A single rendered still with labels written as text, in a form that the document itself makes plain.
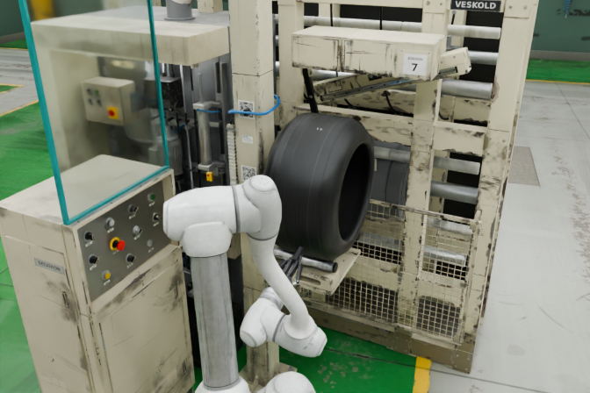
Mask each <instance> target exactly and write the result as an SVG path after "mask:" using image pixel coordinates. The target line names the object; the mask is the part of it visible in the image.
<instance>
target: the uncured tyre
mask: <svg viewBox="0 0 590 393"><path fill-rule="evenodd" d="M317 126H318V127H324V129H323V131H322V132H320V131H315V129H316V127H317ZM374 164H375V158H374V146H373V142H372V138H371V136H370V134H369V133H368V131H367V130H366V129H365V127H364V126H363V124H362V123H361V122H359V121H357V120H354V119H352V118H345V117H339V116H333V115H327V114H320V113H313V112H310V113H304V114H300V115H298V116H297V117H295V118H294V119H293V120H292V121H291V122H289V123H288V124H287V125H286V126H285V127H284V128H283V129H282V130H281V131H280V133H279V134H278V135H277V137H276V139H275V141H274V142H273V145H272V147H271V149H270V152H269V155H268V158H267V160H266V163H265V167H264V171H263V175H266V176H268V177H269V178H270V179H271V180H272V181H273V182H274V183H275V184H276V186H277V191H278V194H279V196H280V199H281V204H282V219H281V223H280V226H279V232H278V235H277V238H276V242H275V244H276V245H277V246H279V247H281V248H283V249H284V250H286V251H290V252H294V253H296V252H297V251H298V249H299V247H303V248H304V253H303V255H307V256H310V257H313V258H317V259H321V260H333V259H336V258H337V257H339V256H341V255H342V254H345V253H346V252H348V250H350V248H351V247H352V246H353V244H354V243H355V241H356V239H357V237H358V235H359V233H360V231H361V229H362V226H363V222H364V220H365V216H366V213H367V210H368V207H369V203H370V199H371V191H372V184H373V177H374Z"/></svg>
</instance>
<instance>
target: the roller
mask: <svg viewBox="0 0 590 393"><path fill-rule="evenodd" d="M273 254H274V257H276V258H279V259H283V260H284V259H287V260H289V258H290V257H292V255H293V254H295V253H294V252H290V251H286V250H284V249H283V248H280V247H274V248H273ZM301 263H302V265H306V266H309V267H313V268H318V269H322V270H326V271H328V272H332V273H335V272H336V270H337V268H338V263H337V262H335V261H329V260H321V259H317V258H313V257H310V256H307V255H302V260H301Z"/></svg>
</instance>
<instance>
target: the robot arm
mask: <svg viewBox="0 0 590 393"><path fill-rule="evenodd" d="M281 219H282V204H281V199H280V196H279V194H278V191H277V186H276V184H275V183H274V182H273V181H272V180H271V179H270V178H269V177H268V176H266V175H254V176H252V177H250V178H248V179H247V180H246V181H245V182H244V183H243V184H239V185H234V186H212V187H205V188H199V189H191V190H188V191H185V192H183V193H181V194H178V195H176V196H174V197H172V198H171V199H170V200H168V201H167V202H165V203H164V205H163V230H164V232H165V233H166V234H167V236H168V237H169V238H170V239H172V240H174V241H180V243H181V245H182V247H183V250H184V251H185V253H186V254H187V255H188V256H190V262H191V278H192V287H193V295H194V304H195V311H196V316H197V325H198V341H199V349H200V358H201V367H202V375H203V381H202V382H201V383H200V384H199V386H198V387H197V389H196V391H195V393H250V391H249V388H248V384H247V382H246V381H245V380H244V379H243V378H241V377H240V376H239V373H238V363H237V354H236V345H235V336H234V320H233V310H232V301H231V292H230V283H229V274H228V265H227V250H228V248H229V247H230V243H231V238H232V233H237V232H245V233H246V234H247V237H248V243H249V246H250V251H251V254H252V257H253V260H254V262H255V265H256V267H257V268H258V270H259V272H260V273H261V275H262V276H263V278H264V279H265V280H266V282H267V283H268V284H269V286H268V288H265V289H264V290H263V292H262V294H261V295H260V296H259V297H258V299H257V301H256V302H255V303H254V304H252V306H251V307H250V308H249V310H248V312H247V314H246V316H245V317H244V319H243V321H242V323H241V328H240V337H241V340H242V341H243V342H244V343H246V344H247V345H248V346H250V347H258V346H260V345H261V344H263V343H264V341H271V342H274V343H276V344H278V345H279V346H281V347H283V348H284V349H286V350H288V351H291V352H293V353H295V354H299V355H302V356H305V357H316V356H319V355H320V354H321V352H322V350H323V348H324V346H325V344H326V342H327V338H326V334H325V333H324V332H323V331H322V330H321V329H320V328H319V327H318V326H317V325H316V324H315V323H314V321H313V319H312V318H311V316H309V315H308V311H307V309H306V306H305V304H304V302H303V301H302V299H301V298H300V296H299V294H298V293H297V291H296V290H295V289H294V288H293V286H295V285H297V286H298V287H299V286H300V285H299V279H300V276H301V272H302V268H303V267H302V263H301V260H302V255H303V253H304V248H303V247H299V249H298V251H297V252H296V253H295V254H293V255H292V257H290V258H289V260H287V259H284V260H283V261H282V262H281V263H280V264H279V265H278V264H277V261H276V259H275V257H274V254H273V248H274V245H275V242H276V238H277V235H278V232H279V226H280V223H281ZM292 264H293V265H292ZM290 268H291V269H290ZM297 269H298V270H297ZM282 270H283V271H282ZM289 270H290V271H289ZM296 270H297V274H296V277H295V279H294V281H293V282H292V280H291V279H292V277H293V275H294V274H295V272H296ZM283 305H285V306H286V308H287V309H288V310H289V312H290V313H291V314H290V315H289V316H288V315H286V314H284V313H282V312H281V309H282V307H283ZM254 393H315V390H314V388H313V385H312V384H311V383H310V381H309V380H308V379H307V378H306V377H305V376H303V375H302V374H299V373H296V372H285V373H282V374H279V375H277V376H275V377H274V378H273V379H271V380H270V381H269V382H268V384H267V386H265V387H264V388H262V389H260V390H258V391H257V392H254Z"/></svg>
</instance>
